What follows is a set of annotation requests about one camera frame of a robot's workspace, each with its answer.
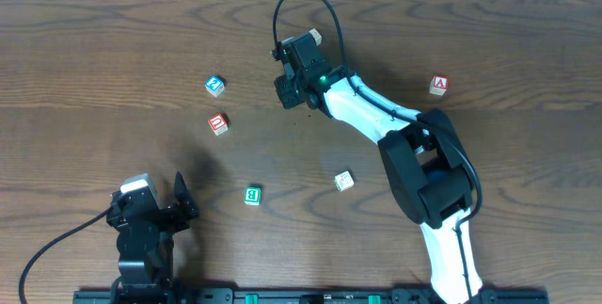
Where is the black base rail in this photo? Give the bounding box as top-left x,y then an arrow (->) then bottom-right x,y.
72,286 -> 550,304

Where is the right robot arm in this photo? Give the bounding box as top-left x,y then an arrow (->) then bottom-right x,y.
272,30 -> 483,303

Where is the blue number 2 block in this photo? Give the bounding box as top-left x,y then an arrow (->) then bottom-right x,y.
205,75 -> 226,98

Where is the green letter B block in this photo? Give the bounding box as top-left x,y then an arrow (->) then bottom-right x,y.
244,185 -> 261,206

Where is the red letter U block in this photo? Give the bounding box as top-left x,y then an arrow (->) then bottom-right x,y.
208,113 -> 229,136

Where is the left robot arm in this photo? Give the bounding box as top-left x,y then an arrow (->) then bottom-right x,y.
106,172 -> 199,303

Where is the red letter A block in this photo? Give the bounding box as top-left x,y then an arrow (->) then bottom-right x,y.
429,75 -> 449,96

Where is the cream block with engraved picture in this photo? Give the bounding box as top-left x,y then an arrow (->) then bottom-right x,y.
309,28 -> 322,46

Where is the cream block with line drawing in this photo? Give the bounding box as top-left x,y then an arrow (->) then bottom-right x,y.
334,170 -> 355,192

